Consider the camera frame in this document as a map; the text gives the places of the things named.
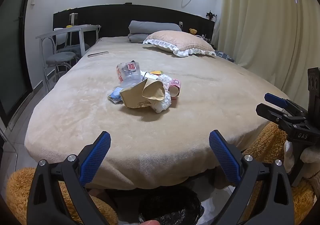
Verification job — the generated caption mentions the cream curtain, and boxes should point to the cream curtain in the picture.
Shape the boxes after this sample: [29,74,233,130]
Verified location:
[212,0,320,105]

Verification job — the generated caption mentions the grey cushioned metal stool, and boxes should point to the grey cushioned metal stool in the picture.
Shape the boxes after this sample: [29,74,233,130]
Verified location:
[44,51,77,88]

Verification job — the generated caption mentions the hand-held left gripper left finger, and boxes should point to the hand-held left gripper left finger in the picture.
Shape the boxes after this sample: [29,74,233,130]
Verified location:
[26,131,118,225]

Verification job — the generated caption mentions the white table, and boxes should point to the white table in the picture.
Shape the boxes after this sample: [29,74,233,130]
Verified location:
[35,25,100,93]

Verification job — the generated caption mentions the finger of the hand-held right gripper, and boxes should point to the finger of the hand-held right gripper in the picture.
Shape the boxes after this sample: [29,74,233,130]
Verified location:
[255,103,292,125]
[264,92,309,118]

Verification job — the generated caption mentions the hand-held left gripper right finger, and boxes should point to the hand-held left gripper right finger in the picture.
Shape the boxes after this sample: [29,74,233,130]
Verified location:
[209,129,295,225]

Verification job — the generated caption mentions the small bedside bottles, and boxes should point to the small bedside bottles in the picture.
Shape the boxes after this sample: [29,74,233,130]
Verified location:
[197,33,214,46]

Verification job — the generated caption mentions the brown paper bag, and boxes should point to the brown paper bag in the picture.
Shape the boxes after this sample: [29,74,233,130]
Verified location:
[119,78,166,110]

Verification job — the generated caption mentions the black headboard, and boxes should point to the black headboard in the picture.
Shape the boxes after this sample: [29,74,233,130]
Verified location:
[53,4,217,45]

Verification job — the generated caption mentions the clear plastic cup red label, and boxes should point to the clear plastic cup red label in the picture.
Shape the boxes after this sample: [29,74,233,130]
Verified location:
[116,60,142,88]

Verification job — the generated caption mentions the blue patterned cloth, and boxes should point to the blue patterned cloth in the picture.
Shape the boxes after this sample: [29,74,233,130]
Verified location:
[215,50,236,63]

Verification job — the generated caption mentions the black-lined trash bin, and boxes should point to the black-lined trash bin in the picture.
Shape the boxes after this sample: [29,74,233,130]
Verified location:
[139,187,205,225]

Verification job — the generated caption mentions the person's left leg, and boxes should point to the person's left leg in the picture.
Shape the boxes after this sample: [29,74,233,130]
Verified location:
[6,167,118,225]

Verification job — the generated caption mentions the blue and white packet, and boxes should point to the blue and white packet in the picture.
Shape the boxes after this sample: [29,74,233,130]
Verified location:
[108,87,123,104]

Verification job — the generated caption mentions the clear plastic wrap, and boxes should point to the clear plastic wrap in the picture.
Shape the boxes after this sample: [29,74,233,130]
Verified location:
[150,75,173,114]

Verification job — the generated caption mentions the beige plush bed blanket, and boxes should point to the beige plush bed blanket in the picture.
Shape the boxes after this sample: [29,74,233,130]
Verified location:
[24,37,290,190]

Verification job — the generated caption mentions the person's leg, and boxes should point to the person's leg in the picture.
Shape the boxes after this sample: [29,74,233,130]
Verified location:
[6,167,118,225]
[240,122,320,217]

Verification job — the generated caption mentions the person's right hand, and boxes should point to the person's right hand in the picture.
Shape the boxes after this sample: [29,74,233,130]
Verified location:
[284,140,320,178]

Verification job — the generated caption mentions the person's right leg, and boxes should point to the person's right leg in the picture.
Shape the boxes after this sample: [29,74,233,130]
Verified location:
[240,122,320,217]

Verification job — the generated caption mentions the pink cake box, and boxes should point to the pink cake box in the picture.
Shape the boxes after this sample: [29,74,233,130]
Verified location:
[168,78,182,100]

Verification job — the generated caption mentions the white wrapper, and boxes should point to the white wrapper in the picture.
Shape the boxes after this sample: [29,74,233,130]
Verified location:
[140,70,158,82]

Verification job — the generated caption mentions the pink pillow white frill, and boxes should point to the pink pillow white frill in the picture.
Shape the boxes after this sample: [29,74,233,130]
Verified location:
[142,30,217,58]

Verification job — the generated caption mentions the folded grey blanket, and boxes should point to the folded grey blanket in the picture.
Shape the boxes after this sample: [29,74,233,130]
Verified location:
[127,20,182,43]

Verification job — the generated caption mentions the white-backed chair grey cushion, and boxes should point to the white-backed chair grey cushion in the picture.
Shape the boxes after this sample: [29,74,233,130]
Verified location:
[54,27,91,58]

